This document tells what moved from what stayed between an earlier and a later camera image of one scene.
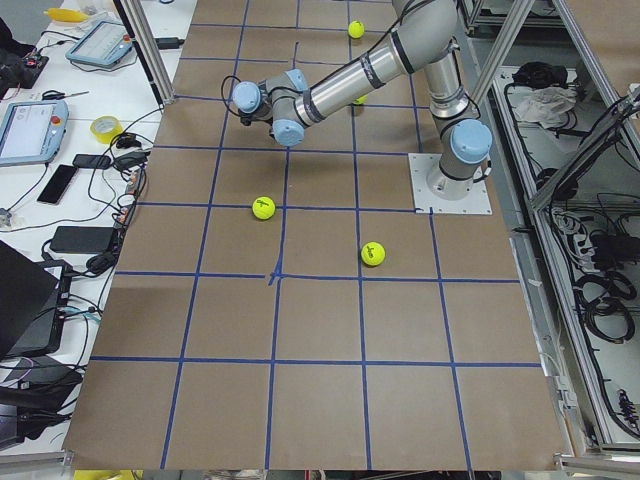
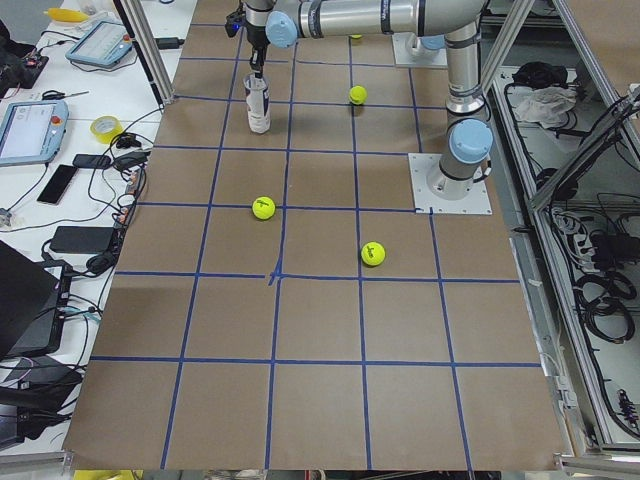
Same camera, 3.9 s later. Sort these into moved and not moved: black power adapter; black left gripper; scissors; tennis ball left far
Moved: black left gripper
Not moved: black power adapter; scissors; tennis ball left far
